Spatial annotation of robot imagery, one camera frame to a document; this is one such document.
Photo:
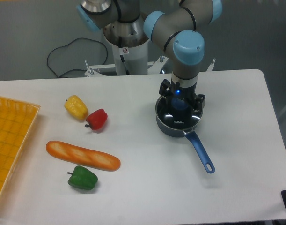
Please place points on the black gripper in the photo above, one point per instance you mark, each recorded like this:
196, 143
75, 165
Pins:
170, 91

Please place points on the glass lid with blue knob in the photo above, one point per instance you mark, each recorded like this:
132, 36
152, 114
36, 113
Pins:
177, 115

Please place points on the dark blue saucepan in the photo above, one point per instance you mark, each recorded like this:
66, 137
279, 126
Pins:
192, 136

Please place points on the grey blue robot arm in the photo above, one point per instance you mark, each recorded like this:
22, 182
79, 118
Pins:
127, 10

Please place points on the red bell pepper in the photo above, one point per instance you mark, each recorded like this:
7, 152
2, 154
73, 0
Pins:
96, 120

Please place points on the yellow bell pepper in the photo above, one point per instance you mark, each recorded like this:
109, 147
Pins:
76, 108

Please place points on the orange baguette bread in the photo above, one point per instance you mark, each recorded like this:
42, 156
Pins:
82, 156

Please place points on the green bell pepper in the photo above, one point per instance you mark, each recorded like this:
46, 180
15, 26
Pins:
82, 178

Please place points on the yellow woven basket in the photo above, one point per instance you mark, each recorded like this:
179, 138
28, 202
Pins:
16, 120

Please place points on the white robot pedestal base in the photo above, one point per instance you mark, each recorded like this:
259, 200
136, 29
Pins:
174, 33

